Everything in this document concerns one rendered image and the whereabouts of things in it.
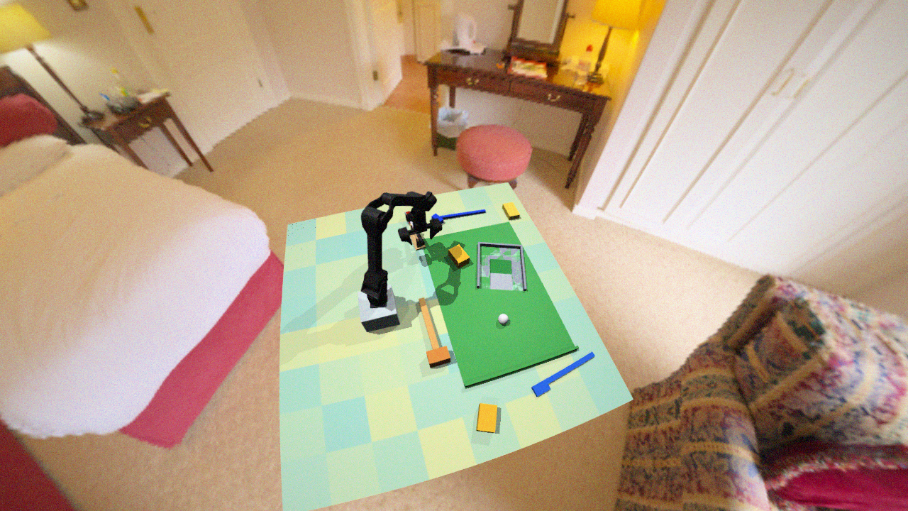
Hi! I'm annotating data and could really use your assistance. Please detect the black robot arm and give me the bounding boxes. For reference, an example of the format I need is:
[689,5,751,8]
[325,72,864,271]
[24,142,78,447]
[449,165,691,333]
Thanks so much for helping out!
[360,191,437,308]

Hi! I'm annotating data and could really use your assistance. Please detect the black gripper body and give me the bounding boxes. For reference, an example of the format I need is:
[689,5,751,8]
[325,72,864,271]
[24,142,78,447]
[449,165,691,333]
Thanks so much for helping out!
[398,218,442,242]

